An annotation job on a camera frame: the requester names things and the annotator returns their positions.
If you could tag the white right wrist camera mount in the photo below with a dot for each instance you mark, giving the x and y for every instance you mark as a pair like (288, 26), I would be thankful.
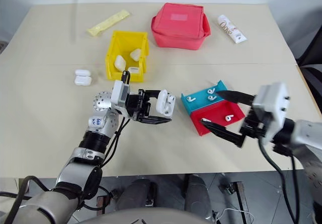
(270, 108)

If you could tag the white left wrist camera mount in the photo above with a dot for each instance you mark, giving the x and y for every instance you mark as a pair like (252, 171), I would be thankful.
(120, 96)

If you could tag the red plastic tray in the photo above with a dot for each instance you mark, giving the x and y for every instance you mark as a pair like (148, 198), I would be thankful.
(216, 115)

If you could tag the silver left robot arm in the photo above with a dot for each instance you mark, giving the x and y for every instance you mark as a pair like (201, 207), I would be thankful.
(75, 168)

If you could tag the black chair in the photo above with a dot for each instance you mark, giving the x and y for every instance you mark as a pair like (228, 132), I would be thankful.
(312, 65)

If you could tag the white earbud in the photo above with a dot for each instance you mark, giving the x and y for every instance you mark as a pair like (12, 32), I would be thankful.
(191, 99)
(212, 97)
(210, 90)
(229, 117)
(171, 98)
(205, 119)

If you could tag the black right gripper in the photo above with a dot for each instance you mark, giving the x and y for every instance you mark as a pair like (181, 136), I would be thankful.
(252, 127)

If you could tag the white earbud case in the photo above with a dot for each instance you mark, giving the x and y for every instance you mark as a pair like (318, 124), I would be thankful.
(83, 80)
(162, 105)
(119, 62)
(135, 54)
(133, 70)

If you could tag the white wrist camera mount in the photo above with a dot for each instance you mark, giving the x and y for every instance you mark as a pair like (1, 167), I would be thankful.
(120, 96)
(270, 108)

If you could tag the teal plastic tray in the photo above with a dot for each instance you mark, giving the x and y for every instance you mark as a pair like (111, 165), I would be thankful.
(201, 102)

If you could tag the dark rounded shape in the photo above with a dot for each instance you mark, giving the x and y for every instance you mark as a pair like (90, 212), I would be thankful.
(137, 195)
(197, 196)

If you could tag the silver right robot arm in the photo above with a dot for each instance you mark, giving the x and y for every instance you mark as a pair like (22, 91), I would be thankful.
(308, 137)

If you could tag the metal floor stand frame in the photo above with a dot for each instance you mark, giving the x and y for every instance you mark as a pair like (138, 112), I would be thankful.
(241, 198)

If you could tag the closed white earbud case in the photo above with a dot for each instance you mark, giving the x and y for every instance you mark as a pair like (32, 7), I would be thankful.
(135, 54)
(83, 80)
(133, 70)
(119, 62)

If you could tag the white printed tube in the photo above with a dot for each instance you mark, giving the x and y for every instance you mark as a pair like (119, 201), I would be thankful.
(231, 29)

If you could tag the red fabric pouch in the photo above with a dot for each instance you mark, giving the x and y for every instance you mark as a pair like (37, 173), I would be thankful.
(178, 30)

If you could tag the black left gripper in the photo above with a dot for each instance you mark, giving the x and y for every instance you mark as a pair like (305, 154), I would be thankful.
(137, 105)

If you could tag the long yellow plastic packet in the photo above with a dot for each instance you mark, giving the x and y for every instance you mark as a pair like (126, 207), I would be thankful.
(108, 22)

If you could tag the yellow plastic bin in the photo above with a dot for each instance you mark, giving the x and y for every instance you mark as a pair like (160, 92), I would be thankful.
(113, 68)

